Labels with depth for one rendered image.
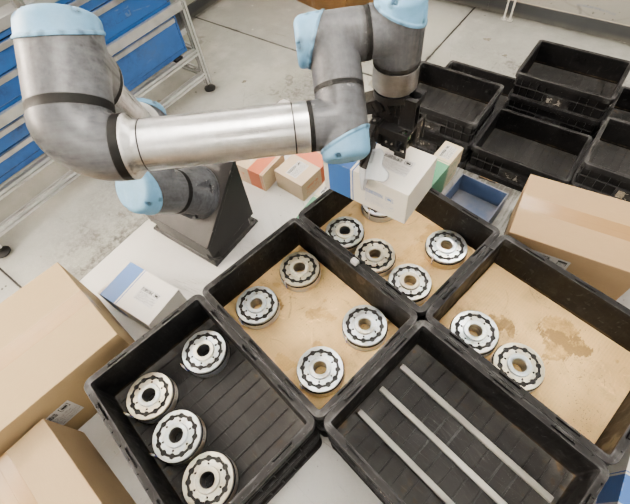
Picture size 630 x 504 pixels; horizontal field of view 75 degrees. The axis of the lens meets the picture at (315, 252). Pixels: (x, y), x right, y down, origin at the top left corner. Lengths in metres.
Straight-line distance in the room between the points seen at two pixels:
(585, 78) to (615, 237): 1.29
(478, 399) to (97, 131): 0.85
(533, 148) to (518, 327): 1.22
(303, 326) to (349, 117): 0.55
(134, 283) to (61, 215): 1.61
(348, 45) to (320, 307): 0.60
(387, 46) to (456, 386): 0.68
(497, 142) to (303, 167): 1.04
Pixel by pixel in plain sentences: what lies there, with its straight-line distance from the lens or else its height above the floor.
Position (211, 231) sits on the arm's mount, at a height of 0.84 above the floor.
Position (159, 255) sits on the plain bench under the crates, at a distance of 1.39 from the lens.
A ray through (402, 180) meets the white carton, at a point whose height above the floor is 1.14.
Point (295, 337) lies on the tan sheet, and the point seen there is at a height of 0.83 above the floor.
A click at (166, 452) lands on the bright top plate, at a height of 0.86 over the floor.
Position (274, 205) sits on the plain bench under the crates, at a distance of 1.39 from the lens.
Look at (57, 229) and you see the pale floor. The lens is 2.76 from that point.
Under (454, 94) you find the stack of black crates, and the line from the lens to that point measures 2.16.
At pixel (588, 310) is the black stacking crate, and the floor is 0.87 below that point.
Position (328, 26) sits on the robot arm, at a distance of 0.66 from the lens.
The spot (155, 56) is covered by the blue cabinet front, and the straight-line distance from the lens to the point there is 2.92.
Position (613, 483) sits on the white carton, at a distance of 1.12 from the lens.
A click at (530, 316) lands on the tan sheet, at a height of 0.83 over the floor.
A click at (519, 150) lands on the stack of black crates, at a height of 0.38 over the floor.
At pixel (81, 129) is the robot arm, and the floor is 1.40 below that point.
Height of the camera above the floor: 1.75
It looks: 56 degrees down
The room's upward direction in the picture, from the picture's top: 9 degrees counter-clockwise
